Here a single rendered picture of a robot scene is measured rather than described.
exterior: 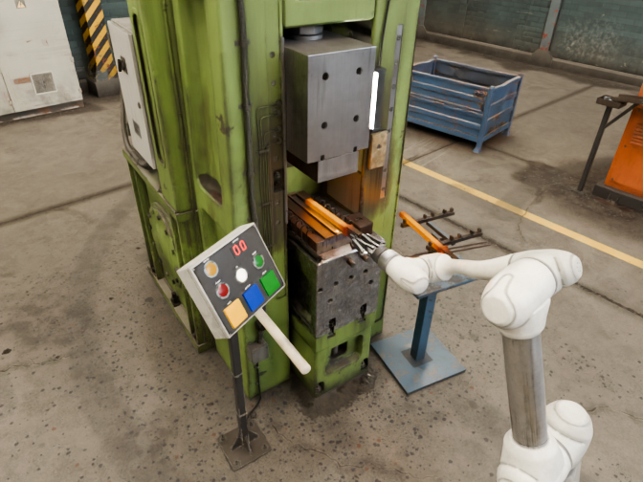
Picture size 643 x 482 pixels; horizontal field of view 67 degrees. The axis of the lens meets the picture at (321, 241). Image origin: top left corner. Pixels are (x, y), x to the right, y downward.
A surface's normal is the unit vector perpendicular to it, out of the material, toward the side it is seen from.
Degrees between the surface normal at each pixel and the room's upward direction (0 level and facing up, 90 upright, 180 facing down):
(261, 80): 90
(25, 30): 90
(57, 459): 0
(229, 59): 90
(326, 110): 90
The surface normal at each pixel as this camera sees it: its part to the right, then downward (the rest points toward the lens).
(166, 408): 0.02, -0.83
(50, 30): 0.67, 0.43
